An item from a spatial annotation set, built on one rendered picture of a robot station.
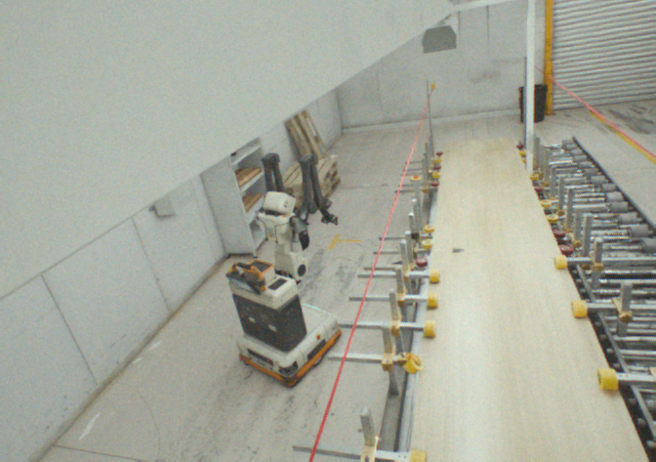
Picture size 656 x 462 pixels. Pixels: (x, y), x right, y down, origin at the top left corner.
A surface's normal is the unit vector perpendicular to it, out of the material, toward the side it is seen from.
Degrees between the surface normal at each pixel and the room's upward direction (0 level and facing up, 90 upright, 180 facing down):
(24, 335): 90
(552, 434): 0
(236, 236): 90
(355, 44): 90
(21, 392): 90
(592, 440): 0
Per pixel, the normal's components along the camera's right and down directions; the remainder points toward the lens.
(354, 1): 0.95, -0.05
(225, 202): -0.27, 0.42
